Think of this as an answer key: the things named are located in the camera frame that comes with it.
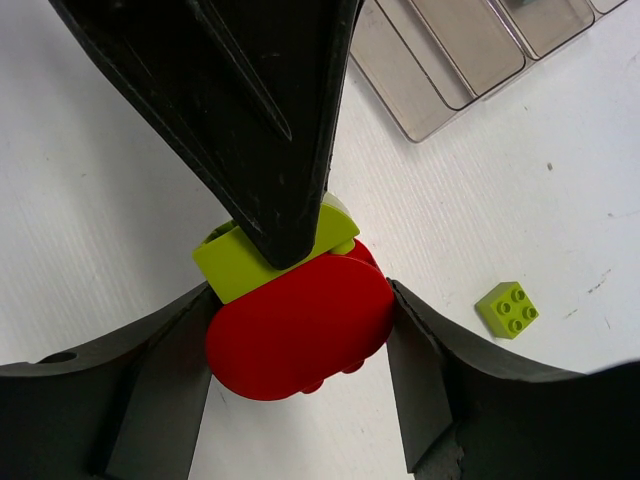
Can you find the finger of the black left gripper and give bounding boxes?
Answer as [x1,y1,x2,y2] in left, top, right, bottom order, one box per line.
[53,0,362,270]

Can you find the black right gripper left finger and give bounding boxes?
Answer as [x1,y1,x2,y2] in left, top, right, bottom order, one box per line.
[1,284,221,479]

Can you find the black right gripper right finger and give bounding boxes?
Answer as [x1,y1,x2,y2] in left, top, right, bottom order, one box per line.
[387,281,639,479]

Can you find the green square lego brick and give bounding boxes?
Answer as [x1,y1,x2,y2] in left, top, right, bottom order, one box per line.
[474,281,539,340]

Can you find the clear bin back row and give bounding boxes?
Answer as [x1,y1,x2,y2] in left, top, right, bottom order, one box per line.
[589,0,626,15]

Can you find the clear bin second row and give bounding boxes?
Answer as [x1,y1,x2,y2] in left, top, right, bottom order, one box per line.
[378,0,525,111]

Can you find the clear bin nearest front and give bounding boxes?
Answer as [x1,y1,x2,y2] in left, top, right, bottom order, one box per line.
[351,0,477,143]

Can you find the clear bin third row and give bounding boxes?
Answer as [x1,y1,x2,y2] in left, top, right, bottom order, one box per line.
[491,0,595,60]

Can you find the green rounded lego brick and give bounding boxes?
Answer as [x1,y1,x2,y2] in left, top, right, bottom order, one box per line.
[193,192,360,304]

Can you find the red rounded lego brick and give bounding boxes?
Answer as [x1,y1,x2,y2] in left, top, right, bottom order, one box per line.
[205,242,395,401]

